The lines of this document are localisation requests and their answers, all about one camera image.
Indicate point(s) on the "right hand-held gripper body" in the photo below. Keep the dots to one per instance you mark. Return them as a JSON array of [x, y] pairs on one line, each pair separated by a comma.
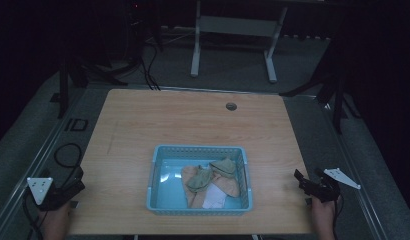
[[329, 186]]

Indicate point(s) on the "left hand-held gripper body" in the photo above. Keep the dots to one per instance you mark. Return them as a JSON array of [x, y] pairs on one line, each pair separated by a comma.
[[46, 196]]

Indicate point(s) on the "beige sock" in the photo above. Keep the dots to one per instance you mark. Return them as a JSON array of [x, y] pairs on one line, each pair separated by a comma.
[[188, 176], [229, 186]]

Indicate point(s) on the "green sock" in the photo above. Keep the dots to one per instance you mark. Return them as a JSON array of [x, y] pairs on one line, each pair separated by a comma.
[[224, 166], [198, 181]]

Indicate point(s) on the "light blue plastic basket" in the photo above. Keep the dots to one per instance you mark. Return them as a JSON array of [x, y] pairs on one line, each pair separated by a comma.
[[166, 186]]

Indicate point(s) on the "white sock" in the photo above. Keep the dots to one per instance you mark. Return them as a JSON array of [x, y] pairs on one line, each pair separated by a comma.
[[213, 198]]

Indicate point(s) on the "person's left hand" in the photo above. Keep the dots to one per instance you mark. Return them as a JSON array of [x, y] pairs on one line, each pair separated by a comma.
[[56, 213]]

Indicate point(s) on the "person's right hand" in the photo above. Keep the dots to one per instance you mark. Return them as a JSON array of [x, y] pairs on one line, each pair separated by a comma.
[[324, 210]]

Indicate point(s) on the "black metal stand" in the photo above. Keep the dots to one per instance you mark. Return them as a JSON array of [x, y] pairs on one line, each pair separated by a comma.
[[338, 100], [63, 86]]

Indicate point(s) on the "white metal desk frame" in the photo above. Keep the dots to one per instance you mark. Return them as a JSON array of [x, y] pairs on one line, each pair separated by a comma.
[[236, 25]]

